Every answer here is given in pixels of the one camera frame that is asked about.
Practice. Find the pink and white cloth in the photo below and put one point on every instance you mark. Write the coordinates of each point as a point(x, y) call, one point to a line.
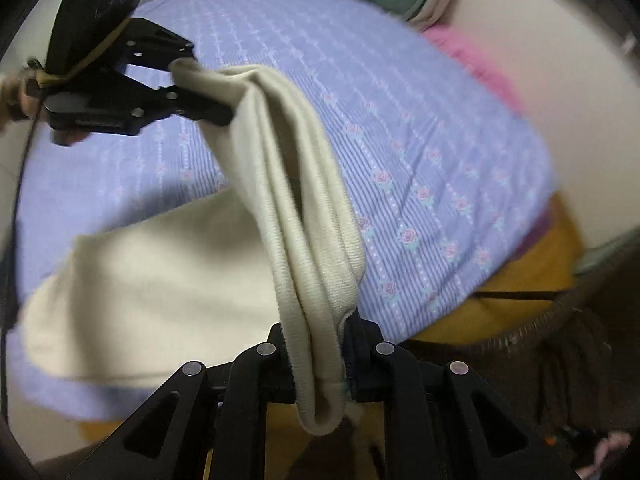
point(607, 452)

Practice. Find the cream pants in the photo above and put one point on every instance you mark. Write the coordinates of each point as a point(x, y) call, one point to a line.
point(300, 160)

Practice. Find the bed with purple floral sheet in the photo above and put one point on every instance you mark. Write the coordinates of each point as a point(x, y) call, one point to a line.
point(400, 135)

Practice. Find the person's left hand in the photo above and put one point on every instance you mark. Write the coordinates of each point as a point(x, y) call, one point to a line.
point(15, 100)

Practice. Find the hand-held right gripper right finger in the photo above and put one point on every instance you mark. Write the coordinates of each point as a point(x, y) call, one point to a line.
point(352, 360)

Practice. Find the yellow rubber band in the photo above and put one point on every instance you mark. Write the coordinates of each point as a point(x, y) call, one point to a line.
point(95, 52)

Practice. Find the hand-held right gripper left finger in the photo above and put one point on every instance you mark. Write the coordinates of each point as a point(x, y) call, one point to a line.
point(280, 360)

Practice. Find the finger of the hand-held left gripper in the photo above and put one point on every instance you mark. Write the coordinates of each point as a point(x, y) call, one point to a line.
point(200, 107)
point(160, 42)

